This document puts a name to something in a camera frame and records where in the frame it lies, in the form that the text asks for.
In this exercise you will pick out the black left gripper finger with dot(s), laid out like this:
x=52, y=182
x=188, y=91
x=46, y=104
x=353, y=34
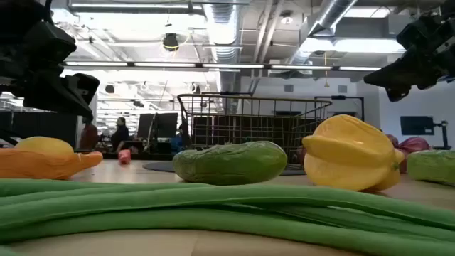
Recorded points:
x=87, y=87
x=53, y=97

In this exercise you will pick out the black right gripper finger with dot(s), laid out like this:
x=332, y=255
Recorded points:
x=397, y=93
x=412, y=69

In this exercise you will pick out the yellow lemon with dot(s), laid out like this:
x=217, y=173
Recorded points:
x=44, y=145

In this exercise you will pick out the purple dragon fruit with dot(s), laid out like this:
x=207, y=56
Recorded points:
x=414, y=145

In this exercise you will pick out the long orange carrot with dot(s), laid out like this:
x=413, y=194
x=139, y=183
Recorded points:
x=35, y=165

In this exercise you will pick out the yellow star fruit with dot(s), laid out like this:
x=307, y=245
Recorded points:
x=348, y=153

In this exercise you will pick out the small red chili pepper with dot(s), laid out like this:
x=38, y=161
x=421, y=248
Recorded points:
x=124, y=157

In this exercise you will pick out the short green cucumber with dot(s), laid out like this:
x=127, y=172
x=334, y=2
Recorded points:
x=432, y=166

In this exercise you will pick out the round dark blue placemat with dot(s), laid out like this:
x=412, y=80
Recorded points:
x=158, y=166

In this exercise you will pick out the long dark green cucumber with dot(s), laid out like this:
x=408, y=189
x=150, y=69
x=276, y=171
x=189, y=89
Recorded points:
x=231, y=163

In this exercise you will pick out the green long bean bundle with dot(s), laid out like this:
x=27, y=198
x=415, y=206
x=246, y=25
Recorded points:
x=213, y=209

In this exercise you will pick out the black partition panel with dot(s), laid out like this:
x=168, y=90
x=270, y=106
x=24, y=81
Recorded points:
x=46, y=128

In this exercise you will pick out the black desk monitor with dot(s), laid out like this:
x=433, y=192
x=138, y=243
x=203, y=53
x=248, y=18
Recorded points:
x=145, y=124
x=167, y=124

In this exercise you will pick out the black ceiling device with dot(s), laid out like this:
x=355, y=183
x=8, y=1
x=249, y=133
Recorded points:
x=170, y=41

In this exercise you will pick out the long ceiling light bar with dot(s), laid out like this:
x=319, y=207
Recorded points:
x=231, y=65

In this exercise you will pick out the black wall monitor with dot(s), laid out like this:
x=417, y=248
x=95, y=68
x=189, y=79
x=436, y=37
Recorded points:
x=416, y=125

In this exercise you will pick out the black metal rack frame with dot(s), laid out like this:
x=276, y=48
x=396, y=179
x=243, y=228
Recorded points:
x=339, y=97

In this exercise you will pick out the smooth silver air duct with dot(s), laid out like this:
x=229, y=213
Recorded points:
x=330, y=14

